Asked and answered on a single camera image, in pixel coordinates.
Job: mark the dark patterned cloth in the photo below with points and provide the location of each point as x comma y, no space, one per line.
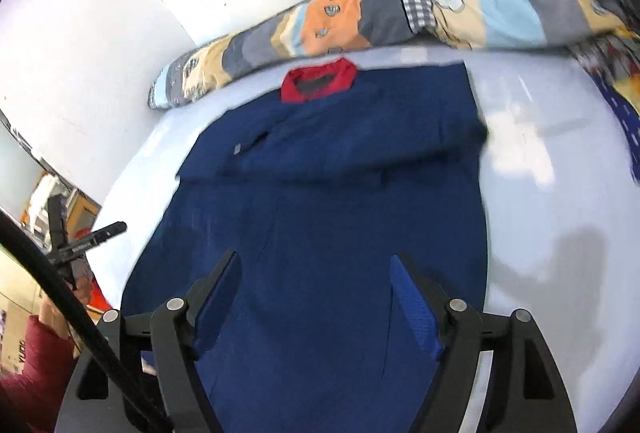
615,83

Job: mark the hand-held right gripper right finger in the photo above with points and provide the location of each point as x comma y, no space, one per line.
415,308

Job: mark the rolled patchwork quilt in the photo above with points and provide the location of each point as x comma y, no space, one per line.
400,8

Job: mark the person's left hand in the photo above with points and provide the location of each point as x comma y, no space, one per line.
50,315

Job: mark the navy work jacket red collar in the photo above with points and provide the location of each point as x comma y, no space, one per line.
325,213

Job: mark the person's left forearm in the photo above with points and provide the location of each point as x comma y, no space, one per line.
35,373

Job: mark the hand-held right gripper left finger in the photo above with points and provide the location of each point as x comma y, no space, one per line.
220,303

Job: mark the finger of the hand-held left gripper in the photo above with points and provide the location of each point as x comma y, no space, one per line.
57,223
100,235

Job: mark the light blue cloud bed sheet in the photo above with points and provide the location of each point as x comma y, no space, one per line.
550,263

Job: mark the red plastic bag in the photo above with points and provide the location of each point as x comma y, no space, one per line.
102,300

